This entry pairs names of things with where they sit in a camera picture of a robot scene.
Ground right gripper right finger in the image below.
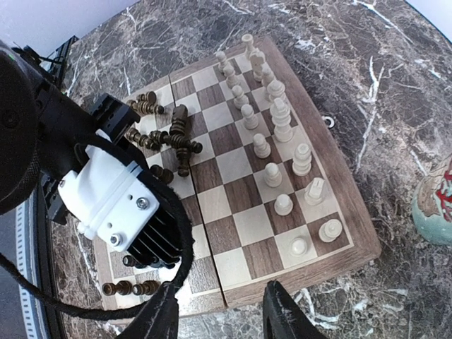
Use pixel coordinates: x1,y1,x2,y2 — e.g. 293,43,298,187
263,280,326,339

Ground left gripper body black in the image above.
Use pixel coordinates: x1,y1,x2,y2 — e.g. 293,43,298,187
1,43,141,213

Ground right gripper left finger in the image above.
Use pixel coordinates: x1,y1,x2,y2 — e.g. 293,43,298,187
117,282,179,339

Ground dark pawn placed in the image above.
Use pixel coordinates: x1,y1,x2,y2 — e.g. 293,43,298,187
132,280,160,296
102,280,133,296

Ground wooden chess board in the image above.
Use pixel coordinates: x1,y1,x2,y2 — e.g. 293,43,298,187
93,35,382,315

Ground white chess pieces row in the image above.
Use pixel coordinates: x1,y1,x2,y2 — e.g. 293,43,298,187
214,32,344,258

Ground pile of dark chess pieces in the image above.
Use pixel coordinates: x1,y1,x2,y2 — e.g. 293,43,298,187
125,91,203,177

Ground seashell pattern mug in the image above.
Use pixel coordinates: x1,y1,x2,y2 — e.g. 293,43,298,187
412,155,451,246

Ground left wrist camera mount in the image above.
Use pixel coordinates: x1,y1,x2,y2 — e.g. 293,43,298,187
59,137,189,268

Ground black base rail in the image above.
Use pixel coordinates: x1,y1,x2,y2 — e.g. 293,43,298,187
35,188,66,338

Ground white cable duct strip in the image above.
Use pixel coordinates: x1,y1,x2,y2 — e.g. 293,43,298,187
16,200,48,338

